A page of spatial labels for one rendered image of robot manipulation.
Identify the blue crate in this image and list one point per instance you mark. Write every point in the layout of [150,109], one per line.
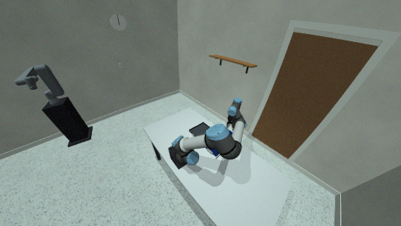
[215,153]

